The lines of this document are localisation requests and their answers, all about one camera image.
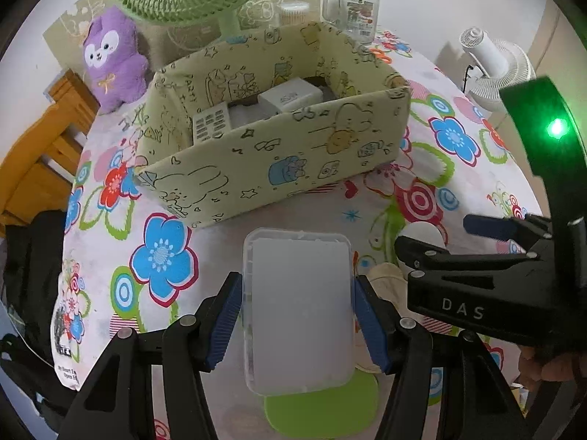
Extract cartoon print storage box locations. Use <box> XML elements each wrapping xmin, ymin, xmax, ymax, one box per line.
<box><xmin>134</xmin><ymin>22</ymin><xmax>411</xmax><ymax>228</ymax></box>

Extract translucent plastic case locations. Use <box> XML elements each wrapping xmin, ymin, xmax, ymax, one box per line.
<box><xmin>242</xmin><ymin>228</ymin><xmax>354</xmax><ymax>396</ymax></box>

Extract floral tablecloth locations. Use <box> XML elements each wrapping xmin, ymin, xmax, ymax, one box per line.
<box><xmin>48</xmin><ymin>30</ymin><xmax>547</xmax><ymax>440</ymax></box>

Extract green lit tracker ring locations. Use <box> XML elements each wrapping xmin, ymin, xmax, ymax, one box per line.
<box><xmin>498</xmin><ymin>76</ymin><xmax>587</xmax><ymax>239</ymax></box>

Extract white remote control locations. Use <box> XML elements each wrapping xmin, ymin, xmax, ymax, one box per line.
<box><xmin>192</xmin><ymin>101</ymin><xmax>232</xmax><ymax>144</ymax></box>

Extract wooden chair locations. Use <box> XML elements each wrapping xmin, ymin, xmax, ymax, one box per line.
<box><xmin>0</xmin><ymin>70</ymin><xmax>98</xmax><ymax>235</ymax></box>

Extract glass mason jar mug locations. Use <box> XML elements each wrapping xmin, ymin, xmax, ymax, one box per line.
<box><xmin>322</xmin><ymin>0</ymin><xmax>380</xmax><ymax>45</ymax></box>

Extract white 45W charger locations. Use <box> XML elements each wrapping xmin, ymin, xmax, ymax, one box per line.
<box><xmin>258</xmin><ymin>77</ymin><xmax>323</xmax><ymax>114</ymax></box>

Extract orange handled scissors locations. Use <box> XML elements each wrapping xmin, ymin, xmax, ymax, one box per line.
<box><xmin>369</xmin><ymin>48</ymin><xmax>392</xmax><ymax>65</ymax></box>

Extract green oval pad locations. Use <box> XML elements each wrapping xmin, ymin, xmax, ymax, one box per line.
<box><xmin>264</xmin><ymin>370</ymin><xmax>379</xmax><ymax>439</ymax></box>

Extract purple plush toy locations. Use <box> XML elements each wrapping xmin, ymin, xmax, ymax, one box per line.
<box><xmin>83</xmin><ymin>6</ymin><xmax>148</xmax><ymax>113</ymax></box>

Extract white standing fan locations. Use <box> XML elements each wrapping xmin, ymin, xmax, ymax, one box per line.
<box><xmin>460</xmin><ymin>26</ymin><xmax>535</xmax><ymax>112</ymax></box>

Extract person's right hand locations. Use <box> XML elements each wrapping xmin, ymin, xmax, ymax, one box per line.
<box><xmin>518</xmin><ymin>346</ymin><xmax>586</xmax><ymax>389</ymax></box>

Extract cotton swab container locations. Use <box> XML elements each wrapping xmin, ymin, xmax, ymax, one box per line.
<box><xmin>277</xmin><ymin>1</ymin><xmax>310</xmax><ymax>27</ymax></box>

